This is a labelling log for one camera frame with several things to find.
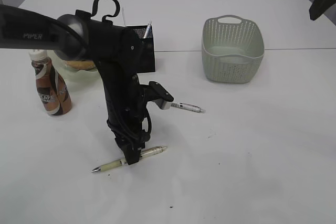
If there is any grey pen near basket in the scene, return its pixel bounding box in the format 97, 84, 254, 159
171, 102, 205, 113

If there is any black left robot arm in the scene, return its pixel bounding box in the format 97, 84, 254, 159
1, 5, 149, 164

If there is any cream coloured pen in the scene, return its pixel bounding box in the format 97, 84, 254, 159
91, 146, 167, 173

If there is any translucent green wavy plate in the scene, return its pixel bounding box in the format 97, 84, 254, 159
47, 50, 99, 82

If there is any grey-green plastic basket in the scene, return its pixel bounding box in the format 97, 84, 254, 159
202, 15, 265, 84

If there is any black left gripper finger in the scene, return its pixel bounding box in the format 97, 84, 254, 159
123, 145, 141, 165

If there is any transparent plastic ruler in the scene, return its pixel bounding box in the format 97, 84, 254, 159
121, 7, 127, 27

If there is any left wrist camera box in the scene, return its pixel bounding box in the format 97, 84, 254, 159
142, 81, 174, 110

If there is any grey blue pen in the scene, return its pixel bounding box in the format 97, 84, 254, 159
143, 21, 152, 39

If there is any sugared bread roll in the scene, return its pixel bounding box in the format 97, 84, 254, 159
64, 61, 96, 70

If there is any brown Nescafe coffee bottle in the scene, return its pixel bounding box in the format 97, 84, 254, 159
28, 49, 72, 116

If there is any black square pen holder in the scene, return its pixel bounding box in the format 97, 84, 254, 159
128, 25, 155, 73

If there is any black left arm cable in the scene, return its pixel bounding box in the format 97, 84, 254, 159
90, 0, 121, 25

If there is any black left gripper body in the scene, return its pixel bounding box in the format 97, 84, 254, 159
104, 77, 153, 154

